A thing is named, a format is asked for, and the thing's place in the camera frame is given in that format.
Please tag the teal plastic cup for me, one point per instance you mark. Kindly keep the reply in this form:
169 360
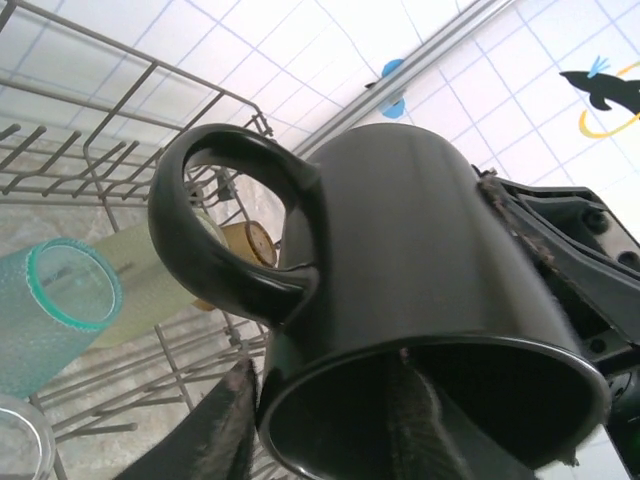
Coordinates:
45 320

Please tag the amber plastic cup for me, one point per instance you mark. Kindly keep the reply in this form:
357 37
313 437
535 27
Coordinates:
250 242

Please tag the pale green plastic cup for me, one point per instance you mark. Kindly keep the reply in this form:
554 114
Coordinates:
140 290

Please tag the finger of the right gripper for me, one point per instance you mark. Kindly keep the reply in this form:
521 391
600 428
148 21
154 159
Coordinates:
575 250

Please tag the blue oval sticker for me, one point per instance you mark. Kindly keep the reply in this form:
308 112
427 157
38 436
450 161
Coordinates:
392 66

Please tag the black mug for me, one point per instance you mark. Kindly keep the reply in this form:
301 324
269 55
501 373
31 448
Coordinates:
400 250

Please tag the clear glass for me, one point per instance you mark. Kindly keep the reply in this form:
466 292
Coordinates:
25 440

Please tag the aluminium corner post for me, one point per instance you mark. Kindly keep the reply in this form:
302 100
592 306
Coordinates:
440 45

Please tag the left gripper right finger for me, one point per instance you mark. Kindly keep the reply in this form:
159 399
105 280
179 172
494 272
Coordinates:
440 445

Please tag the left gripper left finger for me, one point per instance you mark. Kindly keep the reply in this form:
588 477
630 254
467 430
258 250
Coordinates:
215 430

